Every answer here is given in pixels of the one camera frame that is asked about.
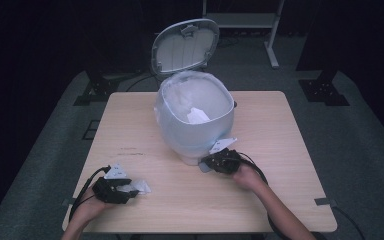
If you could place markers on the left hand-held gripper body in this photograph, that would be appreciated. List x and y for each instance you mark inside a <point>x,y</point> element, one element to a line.
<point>108,191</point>

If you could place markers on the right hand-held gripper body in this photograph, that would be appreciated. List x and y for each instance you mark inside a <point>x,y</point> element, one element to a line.
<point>225,160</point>

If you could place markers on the white paper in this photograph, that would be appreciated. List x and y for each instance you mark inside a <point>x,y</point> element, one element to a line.
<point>197,116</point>
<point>140,186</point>

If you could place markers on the white pedal trash can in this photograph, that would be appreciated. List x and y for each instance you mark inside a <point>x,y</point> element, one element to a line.
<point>193,143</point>

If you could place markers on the person's left hand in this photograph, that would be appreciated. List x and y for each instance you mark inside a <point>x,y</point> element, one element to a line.
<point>91,206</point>

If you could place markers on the person's right hand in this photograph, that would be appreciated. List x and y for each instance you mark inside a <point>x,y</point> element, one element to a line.
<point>248,176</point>

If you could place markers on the grey tape piece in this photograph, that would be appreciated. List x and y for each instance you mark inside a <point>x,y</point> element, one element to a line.
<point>325,201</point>
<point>66,202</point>

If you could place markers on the black floor socket plate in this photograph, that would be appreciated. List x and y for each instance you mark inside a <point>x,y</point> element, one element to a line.
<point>91,129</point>

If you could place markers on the black stand base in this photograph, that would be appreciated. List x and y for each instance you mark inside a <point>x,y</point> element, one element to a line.
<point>323,90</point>
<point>96,91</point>

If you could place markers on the white metal stand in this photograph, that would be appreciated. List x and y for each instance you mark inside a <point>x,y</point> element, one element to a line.
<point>246,20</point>

